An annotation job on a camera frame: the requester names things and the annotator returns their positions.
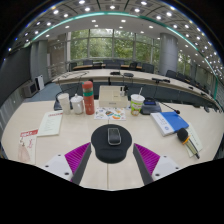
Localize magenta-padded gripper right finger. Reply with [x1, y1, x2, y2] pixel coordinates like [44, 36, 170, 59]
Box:
[132, 142, 184, 186]

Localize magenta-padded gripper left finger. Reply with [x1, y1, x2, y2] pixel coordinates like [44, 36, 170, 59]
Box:
[42, 142, 93, 186]

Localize black computer mouse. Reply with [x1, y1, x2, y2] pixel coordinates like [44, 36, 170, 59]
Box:
[107, 127, 122, 147]

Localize black mouse pad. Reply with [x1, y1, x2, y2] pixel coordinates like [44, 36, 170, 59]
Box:
[90, 123, 133, 165]

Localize black handheld microphone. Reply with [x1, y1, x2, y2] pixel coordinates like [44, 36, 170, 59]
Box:
[176, 127, 201, 160]

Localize blue and white book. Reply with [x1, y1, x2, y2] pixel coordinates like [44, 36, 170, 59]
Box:
[150, 111, 190, 137]

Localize red and white leaflet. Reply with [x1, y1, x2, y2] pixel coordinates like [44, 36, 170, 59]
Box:
[18, 129, 39, 165]

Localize white booklet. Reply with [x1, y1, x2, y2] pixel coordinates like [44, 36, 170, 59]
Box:
[37, 110, 64, 137]

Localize white paper sheet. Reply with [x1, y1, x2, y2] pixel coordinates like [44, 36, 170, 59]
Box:
[184, 122, 204, 158]

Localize green and white paper cup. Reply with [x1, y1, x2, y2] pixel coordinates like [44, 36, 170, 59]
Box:
[129, 87, 146, 117]

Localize colourful printed leaflet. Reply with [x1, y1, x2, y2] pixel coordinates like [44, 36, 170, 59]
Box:
[93, 106, 128, 121]

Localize red drink bottle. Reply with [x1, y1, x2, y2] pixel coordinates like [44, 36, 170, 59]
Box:
[81, 80, 96, 116]

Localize cream cardboard box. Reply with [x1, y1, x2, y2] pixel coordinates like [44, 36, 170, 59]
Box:
[98, 85, 130, 109]

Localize long curved conference desk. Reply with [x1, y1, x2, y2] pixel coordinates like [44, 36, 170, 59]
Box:
[51, 68, 223, 113]

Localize dark office chairs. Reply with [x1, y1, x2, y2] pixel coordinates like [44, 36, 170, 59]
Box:
[69, 59, 214, 98]

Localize round ceiling lights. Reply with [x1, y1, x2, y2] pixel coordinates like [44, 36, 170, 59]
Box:
[6, 0, 224, 74]

